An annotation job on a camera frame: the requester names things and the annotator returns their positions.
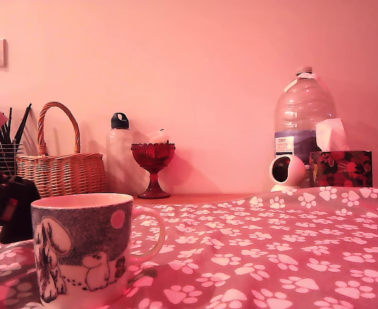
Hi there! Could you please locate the white tissue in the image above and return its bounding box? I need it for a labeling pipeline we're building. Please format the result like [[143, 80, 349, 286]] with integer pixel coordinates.
[[314, 118, 350, 152]]

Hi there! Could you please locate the large clear water bottle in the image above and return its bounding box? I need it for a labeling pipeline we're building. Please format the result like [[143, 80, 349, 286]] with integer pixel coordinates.
[[274, 66, 337, 168]]

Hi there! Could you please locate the cartoon print ceramic mug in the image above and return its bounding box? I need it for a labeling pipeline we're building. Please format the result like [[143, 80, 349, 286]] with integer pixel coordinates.
[[30, 192, 166, 305]]

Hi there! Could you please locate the wicker basket with handle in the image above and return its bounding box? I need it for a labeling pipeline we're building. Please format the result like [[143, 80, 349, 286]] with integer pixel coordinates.
[[16, 101, 108, 198]]

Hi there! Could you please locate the paw print cloth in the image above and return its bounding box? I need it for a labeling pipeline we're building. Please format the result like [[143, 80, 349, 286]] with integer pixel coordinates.
[[0, 185, 378, 309]]

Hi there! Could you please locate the white candle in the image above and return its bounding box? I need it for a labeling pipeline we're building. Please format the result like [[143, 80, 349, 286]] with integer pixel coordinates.
[[150, 128, 167, 145]]

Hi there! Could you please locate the small white round camera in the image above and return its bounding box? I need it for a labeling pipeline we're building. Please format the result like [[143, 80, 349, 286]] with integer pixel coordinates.
[[269, 155, 307, 193]]

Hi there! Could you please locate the floral tissue box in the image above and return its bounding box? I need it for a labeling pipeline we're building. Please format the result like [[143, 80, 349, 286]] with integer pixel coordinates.
[[308, 150, 373, 189]]

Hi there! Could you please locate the white bottle with black cap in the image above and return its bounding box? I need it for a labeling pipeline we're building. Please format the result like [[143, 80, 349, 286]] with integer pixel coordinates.
[[106, 112, 141, 195]]

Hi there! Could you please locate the thin black chopstick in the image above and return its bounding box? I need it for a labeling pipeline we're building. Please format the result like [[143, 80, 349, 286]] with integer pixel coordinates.
[[14, 102, 33, 145], [6, 108, 14, 145]]

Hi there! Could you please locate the red glass goblet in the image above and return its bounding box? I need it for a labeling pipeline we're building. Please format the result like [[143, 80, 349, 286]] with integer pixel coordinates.
[[130, 142, 176, 200]]

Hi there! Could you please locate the wire utensil rack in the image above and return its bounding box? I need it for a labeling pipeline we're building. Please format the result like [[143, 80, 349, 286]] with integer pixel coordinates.
[[0, 143, 26, 181]]

